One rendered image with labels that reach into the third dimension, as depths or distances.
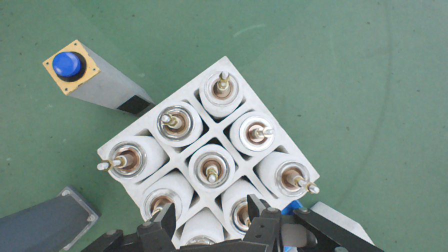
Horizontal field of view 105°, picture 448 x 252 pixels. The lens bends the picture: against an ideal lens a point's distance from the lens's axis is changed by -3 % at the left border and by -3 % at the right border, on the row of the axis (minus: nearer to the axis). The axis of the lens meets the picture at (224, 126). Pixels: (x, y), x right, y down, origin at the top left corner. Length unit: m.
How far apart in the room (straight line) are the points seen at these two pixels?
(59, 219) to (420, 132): 1.24
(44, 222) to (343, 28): 1.12
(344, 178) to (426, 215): 0.37
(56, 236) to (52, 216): 0.06
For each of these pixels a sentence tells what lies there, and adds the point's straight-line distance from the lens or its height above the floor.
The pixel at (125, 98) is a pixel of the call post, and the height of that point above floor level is 0.17.
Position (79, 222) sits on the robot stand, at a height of 0.06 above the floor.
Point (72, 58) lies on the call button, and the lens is 0.39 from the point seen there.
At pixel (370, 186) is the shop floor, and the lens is 0.87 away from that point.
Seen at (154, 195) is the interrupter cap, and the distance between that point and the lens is 0.40.
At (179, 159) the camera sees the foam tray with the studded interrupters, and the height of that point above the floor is 0.18.
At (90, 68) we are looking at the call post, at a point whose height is 0.31.
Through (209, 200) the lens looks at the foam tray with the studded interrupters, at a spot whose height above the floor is 0.18.
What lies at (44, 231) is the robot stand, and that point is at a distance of 0.64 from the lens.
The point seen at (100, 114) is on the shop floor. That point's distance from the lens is 0.73.
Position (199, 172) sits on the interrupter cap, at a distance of 0.37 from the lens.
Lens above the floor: 0.62
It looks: 84 degrees down
